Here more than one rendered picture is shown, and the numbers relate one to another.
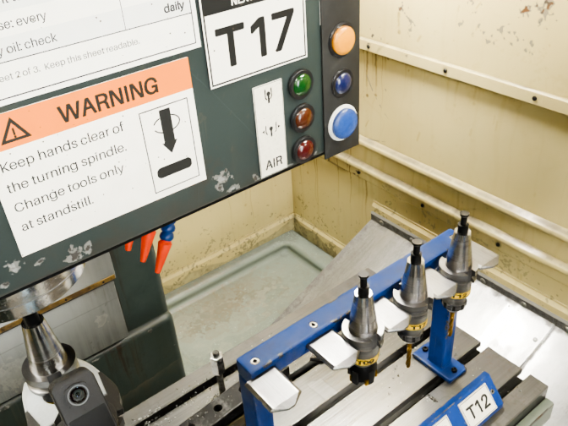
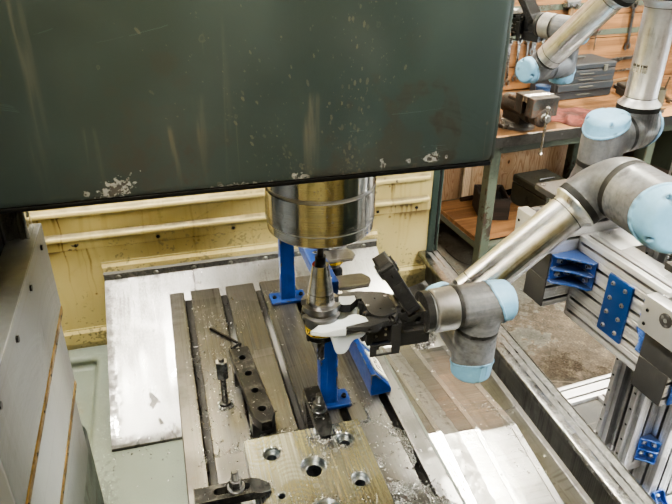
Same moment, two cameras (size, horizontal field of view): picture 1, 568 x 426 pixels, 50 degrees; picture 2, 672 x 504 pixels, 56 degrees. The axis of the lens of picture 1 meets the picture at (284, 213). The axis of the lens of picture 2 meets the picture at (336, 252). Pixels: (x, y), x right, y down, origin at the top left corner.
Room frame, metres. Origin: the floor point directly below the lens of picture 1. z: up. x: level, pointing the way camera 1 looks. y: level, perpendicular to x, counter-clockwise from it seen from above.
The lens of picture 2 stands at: (0.21, 1.08, 1.89)
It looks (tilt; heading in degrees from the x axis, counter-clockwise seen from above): 29 degrees down; 290
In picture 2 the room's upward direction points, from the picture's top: straight up
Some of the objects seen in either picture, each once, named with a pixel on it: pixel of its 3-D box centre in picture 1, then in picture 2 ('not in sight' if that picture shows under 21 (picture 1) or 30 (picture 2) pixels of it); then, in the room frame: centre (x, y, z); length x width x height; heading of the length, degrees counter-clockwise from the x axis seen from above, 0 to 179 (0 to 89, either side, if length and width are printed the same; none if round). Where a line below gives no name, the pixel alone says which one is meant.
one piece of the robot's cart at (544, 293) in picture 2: not in sight; (582, 274); (0.08, -0.75, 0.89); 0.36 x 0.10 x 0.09; 41
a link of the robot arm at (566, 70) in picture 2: not in sight; (559, 64); (0.26, -1.00, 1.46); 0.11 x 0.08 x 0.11; 55
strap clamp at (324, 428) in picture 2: not in sight; (318, 420); (0.57, 0.19, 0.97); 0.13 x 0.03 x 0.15; 126
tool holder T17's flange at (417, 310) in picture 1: (412, 299); not in sight; (0.72, -0.19, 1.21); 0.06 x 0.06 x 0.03
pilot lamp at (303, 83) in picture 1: (301, 84); not in sight; (0.50, -0.02, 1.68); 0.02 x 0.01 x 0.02; 126
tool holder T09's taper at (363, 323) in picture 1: (363, 310); not in sight; (0.66, -0.10, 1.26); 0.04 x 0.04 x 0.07
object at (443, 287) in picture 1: (435, 284); not in sight; (0.75, -0.24, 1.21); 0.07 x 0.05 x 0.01; 36
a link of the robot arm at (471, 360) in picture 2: not in sight; (469, 344); (0.31, 0.12, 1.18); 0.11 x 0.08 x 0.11; 124
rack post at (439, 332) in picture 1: (445, 310); (286, 253); (0.86, -0.30, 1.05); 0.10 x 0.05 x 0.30; 36
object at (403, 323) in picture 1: (388, 316); not in sight; (0.69, -0.15, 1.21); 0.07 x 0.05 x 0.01; 36
